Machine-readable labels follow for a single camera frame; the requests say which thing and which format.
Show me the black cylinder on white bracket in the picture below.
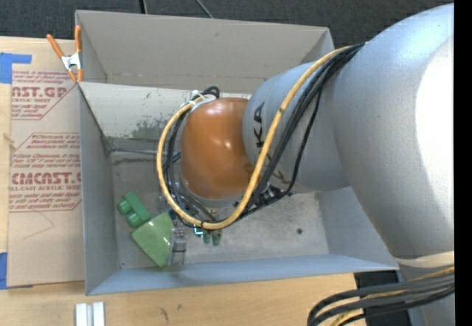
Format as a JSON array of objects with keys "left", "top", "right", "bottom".
[{"left": 254, "top": 186, "right": 294, "bottom": 212}]

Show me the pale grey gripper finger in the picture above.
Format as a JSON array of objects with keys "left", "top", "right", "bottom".
[{"left": 170, "top": 227, "right": 187, "bottom": 266}]

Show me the grey metal bin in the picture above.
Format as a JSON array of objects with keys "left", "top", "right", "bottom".
[{"left": 74, "top": 10, "right": 401, "bottom": 296}]

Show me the light green wedge block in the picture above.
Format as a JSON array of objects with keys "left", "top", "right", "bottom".
[{"left": 131, "top": 211, "right": 175, "bottom": 268}]

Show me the brown cardboard board, red print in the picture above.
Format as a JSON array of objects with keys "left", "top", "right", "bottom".
[{"left": 0, "top": 35, "right": 86, "bottom": 291}]

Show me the dark green toy block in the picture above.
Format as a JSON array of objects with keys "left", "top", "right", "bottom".
[{"left": 117, "top": 190, "right": 153, "bottom": 229}]

